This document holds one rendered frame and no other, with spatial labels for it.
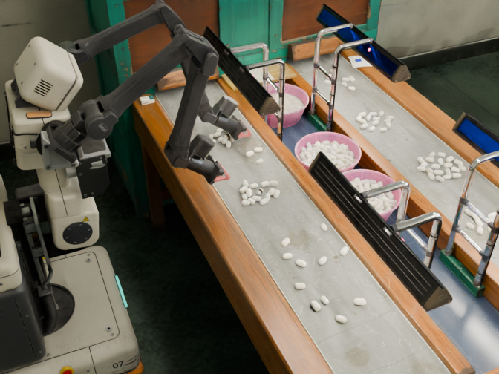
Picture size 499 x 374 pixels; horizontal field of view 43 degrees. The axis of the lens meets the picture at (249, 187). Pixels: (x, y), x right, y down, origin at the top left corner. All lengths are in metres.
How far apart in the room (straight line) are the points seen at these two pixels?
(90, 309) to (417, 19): 3.04
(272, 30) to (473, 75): 2.16
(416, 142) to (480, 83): 2.12
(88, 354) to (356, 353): 1.08
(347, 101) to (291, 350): 1.42
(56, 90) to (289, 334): 1.00
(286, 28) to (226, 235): 1.29
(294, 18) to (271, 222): 1.20
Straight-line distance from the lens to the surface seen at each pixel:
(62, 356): 2.57
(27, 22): 3.68
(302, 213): 2.33
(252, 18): 3.04
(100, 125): 1.92
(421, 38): 4.78
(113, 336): 2.58
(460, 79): 4.82
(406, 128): 2.84
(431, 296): 1.65
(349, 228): 2.25
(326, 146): 2.66
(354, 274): 2.13
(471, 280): 2.24
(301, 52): 3.17
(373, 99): 3.00
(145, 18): 2.30
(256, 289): 2.03
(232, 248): 2.15
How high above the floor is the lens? 2.29
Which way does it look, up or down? 39 degrees down
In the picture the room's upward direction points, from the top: straight up
